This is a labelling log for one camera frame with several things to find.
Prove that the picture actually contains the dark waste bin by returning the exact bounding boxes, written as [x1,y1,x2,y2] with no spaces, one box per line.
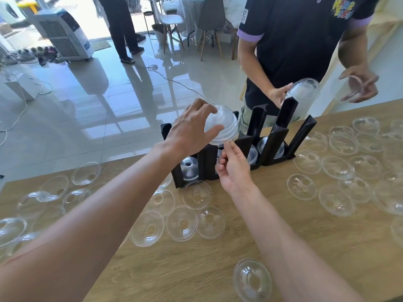
[151,24,166,45]

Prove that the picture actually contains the table with white cloth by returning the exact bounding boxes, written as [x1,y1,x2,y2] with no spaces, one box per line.
[176,0,247,32]

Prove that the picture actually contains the person's left hand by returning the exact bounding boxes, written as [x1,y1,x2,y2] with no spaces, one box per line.
[163,98,225,158]

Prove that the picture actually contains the black lid holder rack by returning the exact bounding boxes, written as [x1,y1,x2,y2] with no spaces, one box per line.
[161,96,318,189]

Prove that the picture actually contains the white floor cable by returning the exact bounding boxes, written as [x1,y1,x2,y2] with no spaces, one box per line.
[0,69,55,147]

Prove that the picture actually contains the person's left forearm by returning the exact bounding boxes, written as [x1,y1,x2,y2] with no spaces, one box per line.
[0,144,190,302]

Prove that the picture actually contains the grey chair with wooden legs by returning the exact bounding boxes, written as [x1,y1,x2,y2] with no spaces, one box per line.
[188,0,228,62]

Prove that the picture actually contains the white plastic chair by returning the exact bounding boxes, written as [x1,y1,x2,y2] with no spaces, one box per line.
[150,0,186,54]

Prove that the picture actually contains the grey doormat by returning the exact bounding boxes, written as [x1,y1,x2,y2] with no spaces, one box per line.
[89,40,112,52]

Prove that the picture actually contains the white low box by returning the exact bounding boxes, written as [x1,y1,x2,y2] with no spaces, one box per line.
[4,72,40,102]

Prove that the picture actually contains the thin dark floor cable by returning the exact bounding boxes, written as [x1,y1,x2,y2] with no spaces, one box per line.
[146,64,215,105]

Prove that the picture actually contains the person's right forearm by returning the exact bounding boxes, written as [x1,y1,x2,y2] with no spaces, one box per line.
[231,184,366,302]

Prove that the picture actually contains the white portable air cooler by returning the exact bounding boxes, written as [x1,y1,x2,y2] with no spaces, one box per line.
[33,9,95,62]

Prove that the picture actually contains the clear dome lid stack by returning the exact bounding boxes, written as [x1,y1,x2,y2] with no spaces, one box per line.
[180,156,199,181]
[204,105,239,147]
[281,77,321,122]
[247,144,259,166]
[257,136,286,160]

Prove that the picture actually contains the scattered clear dome lids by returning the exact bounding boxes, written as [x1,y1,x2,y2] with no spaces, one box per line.
[0,161,273,302]
[286,116,403,249]

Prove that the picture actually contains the row of shoes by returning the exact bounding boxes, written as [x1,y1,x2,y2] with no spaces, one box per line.
[0,45,69,67]

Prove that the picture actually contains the person's right hand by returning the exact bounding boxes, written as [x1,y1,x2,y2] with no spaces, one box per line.
[215,141,256,199]

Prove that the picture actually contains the single clear plastic lid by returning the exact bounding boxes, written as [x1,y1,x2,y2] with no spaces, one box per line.
[333,75,363,103]

